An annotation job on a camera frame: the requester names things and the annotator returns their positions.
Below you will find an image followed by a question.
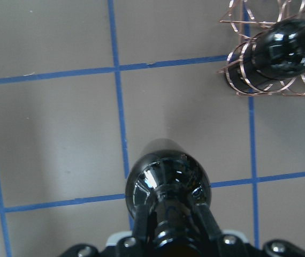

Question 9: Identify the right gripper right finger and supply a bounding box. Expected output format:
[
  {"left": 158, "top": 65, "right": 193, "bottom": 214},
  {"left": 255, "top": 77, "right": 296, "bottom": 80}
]
[{"left": 196, "top": 203, "right": 222, "bottom": 238}]

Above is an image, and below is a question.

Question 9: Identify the dark bottle in basket corner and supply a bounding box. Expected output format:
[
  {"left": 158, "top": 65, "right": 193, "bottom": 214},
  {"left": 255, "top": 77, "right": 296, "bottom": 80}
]
[{"left": 224, "top": 18, "right": 305, "bottom": 95}]

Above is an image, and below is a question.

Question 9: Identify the copper wire wine basket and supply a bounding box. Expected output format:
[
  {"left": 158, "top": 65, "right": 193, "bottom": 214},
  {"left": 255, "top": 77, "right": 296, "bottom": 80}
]
[{"left": 220, "top": 1, "right": 305, "bottom": 96}]

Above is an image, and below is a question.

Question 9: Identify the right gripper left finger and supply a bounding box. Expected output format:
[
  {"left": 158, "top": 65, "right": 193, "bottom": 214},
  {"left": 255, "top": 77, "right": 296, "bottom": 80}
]
[{"left": 132, "top": 205, "right": 150, "bottom": 241}]

